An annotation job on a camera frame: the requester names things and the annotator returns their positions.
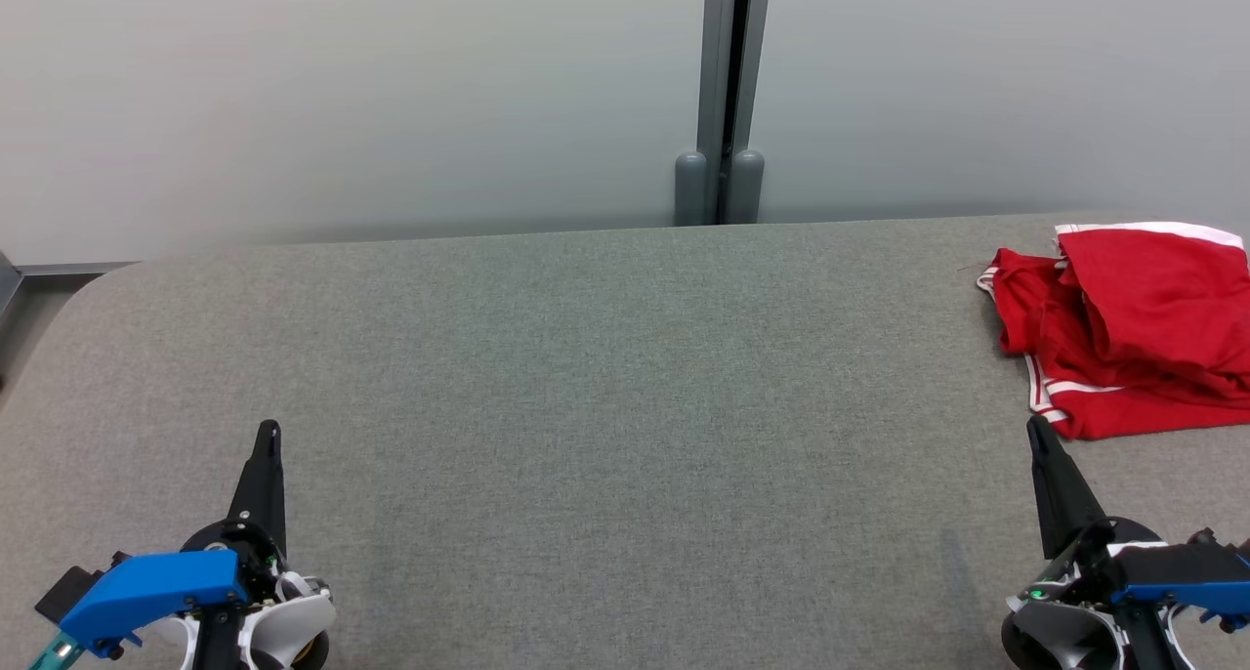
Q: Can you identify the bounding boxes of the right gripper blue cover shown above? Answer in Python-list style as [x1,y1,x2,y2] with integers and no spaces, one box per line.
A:
[1014,413,1250,619]

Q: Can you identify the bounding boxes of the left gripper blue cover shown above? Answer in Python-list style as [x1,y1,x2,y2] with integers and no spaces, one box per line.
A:
[58,419,288,657]

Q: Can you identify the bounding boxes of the red basketball jersey number 23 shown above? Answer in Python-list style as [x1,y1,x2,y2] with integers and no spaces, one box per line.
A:
[977,247,1250,442]

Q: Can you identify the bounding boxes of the red shorts with white band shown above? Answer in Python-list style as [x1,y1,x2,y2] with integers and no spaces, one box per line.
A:
[1054,221,1250,403]

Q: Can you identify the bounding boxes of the left cable with teal connector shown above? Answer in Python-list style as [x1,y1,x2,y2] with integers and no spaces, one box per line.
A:
[26,631,87,670]

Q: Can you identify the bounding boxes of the grey metal frame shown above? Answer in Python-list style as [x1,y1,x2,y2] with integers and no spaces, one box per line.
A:
[0,250,140,321]

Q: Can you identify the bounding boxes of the wide grey partition post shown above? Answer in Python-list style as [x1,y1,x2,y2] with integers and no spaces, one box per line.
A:
[673,0,774,228]

